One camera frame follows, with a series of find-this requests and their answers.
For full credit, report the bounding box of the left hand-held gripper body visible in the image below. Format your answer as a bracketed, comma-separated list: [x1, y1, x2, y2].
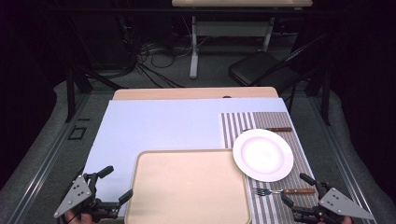
[53, 172, 122, 223]

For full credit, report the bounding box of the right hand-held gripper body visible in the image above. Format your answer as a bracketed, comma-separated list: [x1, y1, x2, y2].
[292, 180, 375, 224]

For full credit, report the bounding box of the wooden handle fork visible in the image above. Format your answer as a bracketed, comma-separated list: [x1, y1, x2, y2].
[252, 187, 317, 197]

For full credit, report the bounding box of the white round plate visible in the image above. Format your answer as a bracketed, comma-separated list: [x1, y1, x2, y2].
[232, 128, 294, 183]

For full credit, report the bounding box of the wooden handle knife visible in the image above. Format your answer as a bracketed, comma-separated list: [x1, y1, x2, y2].
[241, 126, 293, 133]

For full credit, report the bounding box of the beige plastic tray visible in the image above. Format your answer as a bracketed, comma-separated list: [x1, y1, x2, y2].
[124, 148, 252, 224]

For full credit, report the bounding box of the person's right hand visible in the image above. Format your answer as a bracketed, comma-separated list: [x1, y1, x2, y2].
[321, 217, 355, 224]

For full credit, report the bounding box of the person's left hand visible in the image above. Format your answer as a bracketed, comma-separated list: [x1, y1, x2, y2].
[64, 209, 94, 224]

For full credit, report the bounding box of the black tape square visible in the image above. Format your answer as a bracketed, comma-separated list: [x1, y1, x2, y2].
[67, 125, 88, 141]

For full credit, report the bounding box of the light blue board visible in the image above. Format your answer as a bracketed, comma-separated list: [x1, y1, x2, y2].
[83, 97, 316, 218]

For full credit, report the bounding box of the striped grey placemat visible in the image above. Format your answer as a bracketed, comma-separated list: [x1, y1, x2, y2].
[220, 111, 316, 224]

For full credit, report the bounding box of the black metal stand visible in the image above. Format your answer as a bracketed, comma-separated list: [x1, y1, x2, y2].
[64, 66, 94, 123]

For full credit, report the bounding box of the black folding chair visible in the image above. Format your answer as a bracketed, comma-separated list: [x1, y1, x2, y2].
[228, 33, 328, 94]

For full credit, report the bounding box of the bundle of black cables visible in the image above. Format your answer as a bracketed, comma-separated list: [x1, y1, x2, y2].
[134, 36, 213, 90]

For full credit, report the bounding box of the white frame table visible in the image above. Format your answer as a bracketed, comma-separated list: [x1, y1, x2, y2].
[171, 0, 314, 79]

